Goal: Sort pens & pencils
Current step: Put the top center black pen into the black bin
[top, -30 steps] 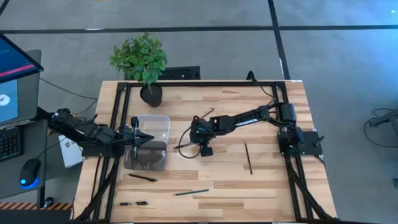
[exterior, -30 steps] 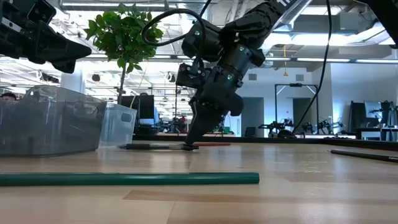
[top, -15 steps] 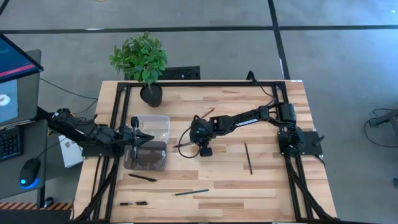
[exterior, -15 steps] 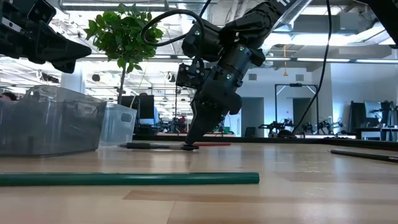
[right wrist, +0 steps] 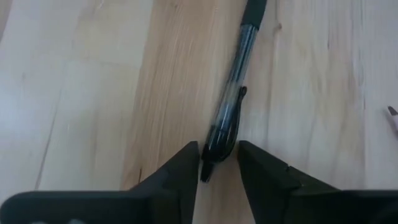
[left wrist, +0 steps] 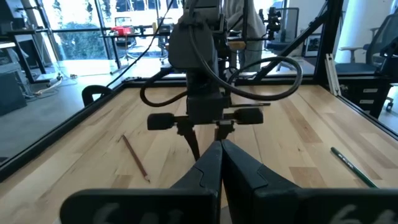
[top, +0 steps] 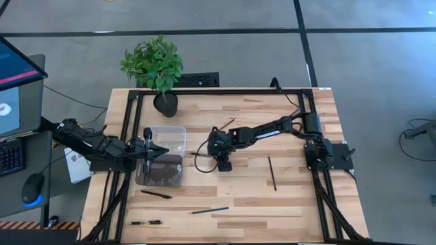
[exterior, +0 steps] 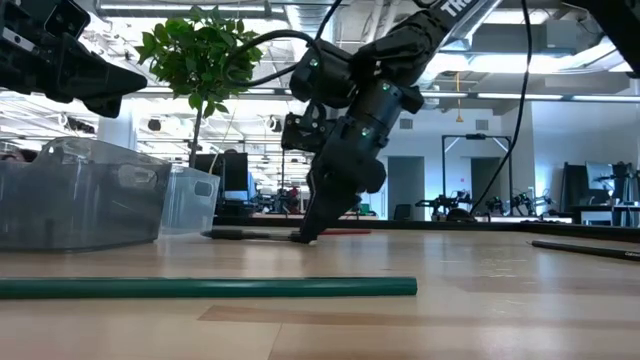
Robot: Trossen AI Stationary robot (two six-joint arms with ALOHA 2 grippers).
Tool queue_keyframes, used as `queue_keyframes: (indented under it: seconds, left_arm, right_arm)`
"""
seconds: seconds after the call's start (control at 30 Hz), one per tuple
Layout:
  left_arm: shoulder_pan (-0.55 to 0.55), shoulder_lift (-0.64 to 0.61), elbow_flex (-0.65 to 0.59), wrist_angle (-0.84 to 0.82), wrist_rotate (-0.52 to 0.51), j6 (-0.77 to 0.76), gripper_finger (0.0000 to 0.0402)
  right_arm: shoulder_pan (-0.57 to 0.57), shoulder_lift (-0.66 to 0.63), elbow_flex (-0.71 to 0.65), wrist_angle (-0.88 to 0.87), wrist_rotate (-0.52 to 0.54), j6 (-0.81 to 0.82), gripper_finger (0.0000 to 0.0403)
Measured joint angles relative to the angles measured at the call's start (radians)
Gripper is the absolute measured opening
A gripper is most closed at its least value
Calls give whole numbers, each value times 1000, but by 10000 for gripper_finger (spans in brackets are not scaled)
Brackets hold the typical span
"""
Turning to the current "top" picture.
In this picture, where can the green pencil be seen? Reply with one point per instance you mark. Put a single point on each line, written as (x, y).
(209, 210)

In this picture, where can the black computer mouse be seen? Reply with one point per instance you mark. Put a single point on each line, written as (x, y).
(32, 187)

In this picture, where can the computer monitor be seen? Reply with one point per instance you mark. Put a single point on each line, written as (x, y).
(13, 68)

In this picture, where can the black aluminium table frame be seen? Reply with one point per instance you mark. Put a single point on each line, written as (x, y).
(221, 92)

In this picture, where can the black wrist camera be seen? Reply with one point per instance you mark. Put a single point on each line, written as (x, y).
(147, 133)
(225, 166)

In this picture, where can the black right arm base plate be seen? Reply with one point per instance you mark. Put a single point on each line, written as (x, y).
(340, 158)

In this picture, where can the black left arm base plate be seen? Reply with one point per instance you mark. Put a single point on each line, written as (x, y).
(109, 166)

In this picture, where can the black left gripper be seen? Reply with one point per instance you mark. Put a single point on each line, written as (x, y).
(147, 153)

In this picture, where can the dark thin pencil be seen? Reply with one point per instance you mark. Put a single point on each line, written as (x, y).
(272, 171)

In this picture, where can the brown pencil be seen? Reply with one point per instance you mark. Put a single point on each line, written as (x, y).
(201, 154)

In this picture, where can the black keyboard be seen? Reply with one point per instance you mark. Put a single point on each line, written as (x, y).
(10, 158)

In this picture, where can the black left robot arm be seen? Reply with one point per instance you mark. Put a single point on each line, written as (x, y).
(102, 144)

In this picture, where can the grey computer desk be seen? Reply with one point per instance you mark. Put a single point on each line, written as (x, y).
(41, 153)

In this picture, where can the desk caster wheel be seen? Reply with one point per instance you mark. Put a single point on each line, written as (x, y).
(53, 221)

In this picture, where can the dark floor stand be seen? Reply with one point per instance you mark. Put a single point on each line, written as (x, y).
(420, 131)

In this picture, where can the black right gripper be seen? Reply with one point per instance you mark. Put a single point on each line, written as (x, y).
(219, 144)

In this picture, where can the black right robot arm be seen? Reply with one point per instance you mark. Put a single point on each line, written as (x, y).
(269, 131)

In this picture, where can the red-brown pencil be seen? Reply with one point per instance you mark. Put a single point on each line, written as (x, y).
(227, 124)

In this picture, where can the hazard striped strip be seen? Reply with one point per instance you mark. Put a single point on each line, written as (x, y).
(34, 225)

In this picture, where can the black pen with clear barrel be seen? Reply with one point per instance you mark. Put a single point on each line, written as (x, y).
(153, 222)

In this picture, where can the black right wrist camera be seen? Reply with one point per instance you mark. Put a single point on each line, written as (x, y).
(225, 166)

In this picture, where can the white cardboard box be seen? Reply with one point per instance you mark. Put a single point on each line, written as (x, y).
(78, 170)

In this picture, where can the black plant pot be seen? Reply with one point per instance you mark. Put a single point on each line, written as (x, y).
(166, 105)

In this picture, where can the green leafy plant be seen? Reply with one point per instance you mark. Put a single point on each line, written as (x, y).
(153, 64)

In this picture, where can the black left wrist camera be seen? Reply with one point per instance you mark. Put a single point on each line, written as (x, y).
(147, 133)

